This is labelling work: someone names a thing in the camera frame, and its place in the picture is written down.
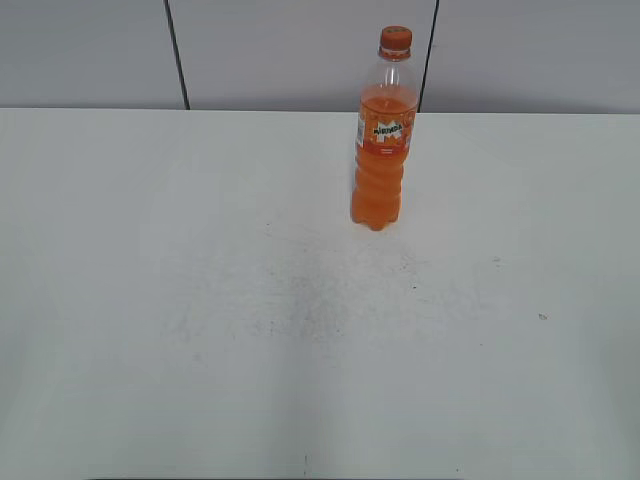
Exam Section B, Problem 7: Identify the orange Mirinda soda bottle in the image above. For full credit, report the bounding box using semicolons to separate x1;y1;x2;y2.
351;47;419;231

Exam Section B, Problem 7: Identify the orange bottle cap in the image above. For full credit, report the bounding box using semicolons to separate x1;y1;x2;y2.
379;25;413;52

